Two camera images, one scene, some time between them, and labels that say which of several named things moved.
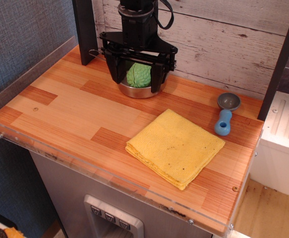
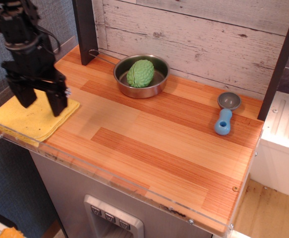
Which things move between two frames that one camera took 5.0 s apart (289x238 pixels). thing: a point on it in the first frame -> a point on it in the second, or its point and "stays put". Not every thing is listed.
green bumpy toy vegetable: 139,75 stays put
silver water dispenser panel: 106,220 stays put
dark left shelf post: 85,26 stays put
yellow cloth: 174,148 -> 32,123
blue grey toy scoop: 228,102 stays put
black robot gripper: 139,40 -> 34,66
